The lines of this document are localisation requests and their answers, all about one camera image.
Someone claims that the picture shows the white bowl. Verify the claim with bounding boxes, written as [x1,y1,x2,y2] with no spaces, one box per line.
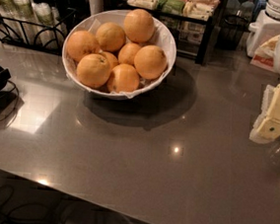
[61,9,176,101]

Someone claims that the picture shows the red and white card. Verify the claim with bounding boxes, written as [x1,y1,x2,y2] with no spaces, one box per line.
[250,35,279,71]

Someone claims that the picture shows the white appliance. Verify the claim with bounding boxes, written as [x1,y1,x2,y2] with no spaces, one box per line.
[246,0,280,57]

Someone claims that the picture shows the orange right side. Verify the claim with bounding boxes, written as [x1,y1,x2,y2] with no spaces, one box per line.
[134,44,168,80]

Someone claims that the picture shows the green packet pile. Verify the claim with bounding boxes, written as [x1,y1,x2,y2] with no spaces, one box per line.
[156,0,185,16]

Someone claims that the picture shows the orange front middle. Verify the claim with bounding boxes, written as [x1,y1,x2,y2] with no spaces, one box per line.
[106,63,140,93]

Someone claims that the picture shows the orange top of pile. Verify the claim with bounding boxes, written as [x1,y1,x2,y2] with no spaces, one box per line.
[123,9,155,43]

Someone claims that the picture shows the orange centre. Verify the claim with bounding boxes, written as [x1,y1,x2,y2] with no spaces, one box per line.
[117,42,141,65]

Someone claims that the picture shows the white packet pile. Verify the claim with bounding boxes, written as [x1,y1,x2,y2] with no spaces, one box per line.
[127,0,159,10]

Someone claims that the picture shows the small orange partly hidden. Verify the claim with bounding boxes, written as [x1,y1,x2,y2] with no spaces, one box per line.
[101,51,119,69]

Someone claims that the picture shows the orange upper middle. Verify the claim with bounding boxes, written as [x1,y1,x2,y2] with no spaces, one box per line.
[96,22,126,52]

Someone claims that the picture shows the orange front left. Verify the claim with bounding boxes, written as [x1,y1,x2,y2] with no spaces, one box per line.
[76,54,111,89]

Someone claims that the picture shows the orange far left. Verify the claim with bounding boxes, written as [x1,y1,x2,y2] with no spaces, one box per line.
[65,30,101,62]

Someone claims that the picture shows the wrapped cup stack right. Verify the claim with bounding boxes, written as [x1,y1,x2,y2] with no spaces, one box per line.
[33,3,67,50]

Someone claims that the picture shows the wrapped cup stack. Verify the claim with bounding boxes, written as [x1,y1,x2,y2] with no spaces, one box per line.
[14,0,38,45]
[33,3,67,50]
[0,0,20,38]

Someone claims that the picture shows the wrapped cup stack middle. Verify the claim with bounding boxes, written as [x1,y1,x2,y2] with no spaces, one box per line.
[14,0,38,45]

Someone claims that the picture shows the wrapped cup stack left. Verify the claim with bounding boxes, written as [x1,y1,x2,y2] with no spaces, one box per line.
[0,0,20,38]

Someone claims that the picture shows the black wire cup rack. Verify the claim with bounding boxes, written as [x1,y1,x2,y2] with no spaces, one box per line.
[0,8,76,55]

